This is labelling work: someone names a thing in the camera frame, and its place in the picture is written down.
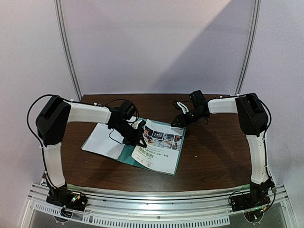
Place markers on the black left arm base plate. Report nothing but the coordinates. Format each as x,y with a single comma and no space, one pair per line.
67,199

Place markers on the aluminium wall post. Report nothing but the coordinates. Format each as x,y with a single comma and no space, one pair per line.
66,48
249,47

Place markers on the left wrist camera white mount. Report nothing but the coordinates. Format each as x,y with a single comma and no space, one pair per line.
138,124

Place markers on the right aluminium wall post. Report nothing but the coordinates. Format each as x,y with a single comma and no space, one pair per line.
249,47

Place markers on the colourful printed brochure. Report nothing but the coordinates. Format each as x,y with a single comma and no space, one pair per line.
161,152

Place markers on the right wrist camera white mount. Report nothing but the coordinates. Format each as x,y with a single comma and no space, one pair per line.
180,106

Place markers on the aluminium front rail frame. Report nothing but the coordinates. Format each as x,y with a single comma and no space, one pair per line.
188,209

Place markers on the left aluminium wall post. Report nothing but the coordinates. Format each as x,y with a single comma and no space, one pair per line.
66,48

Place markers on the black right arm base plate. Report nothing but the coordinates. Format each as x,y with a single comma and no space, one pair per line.
240,201

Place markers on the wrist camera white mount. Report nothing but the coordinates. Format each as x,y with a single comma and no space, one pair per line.
138,124
180,106

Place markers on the white printed text sheets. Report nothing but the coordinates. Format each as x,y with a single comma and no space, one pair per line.
104,141

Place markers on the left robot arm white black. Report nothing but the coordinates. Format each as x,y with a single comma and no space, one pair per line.
52,121

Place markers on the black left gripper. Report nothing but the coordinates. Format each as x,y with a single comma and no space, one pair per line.
138,137

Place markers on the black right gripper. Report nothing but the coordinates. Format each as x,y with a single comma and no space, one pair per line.
183,119

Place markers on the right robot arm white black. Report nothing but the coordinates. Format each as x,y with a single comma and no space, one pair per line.
254,121

